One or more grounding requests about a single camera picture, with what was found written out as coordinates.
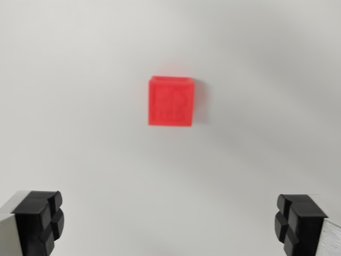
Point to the black-tipped silver gripper right finger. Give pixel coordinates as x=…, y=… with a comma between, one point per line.
x=303, y=226

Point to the black-tipped silver gripper left finger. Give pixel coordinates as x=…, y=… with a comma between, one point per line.
x=32, y=226

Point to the red embossed plastic cube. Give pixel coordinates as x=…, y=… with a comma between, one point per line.
x=170, y=102

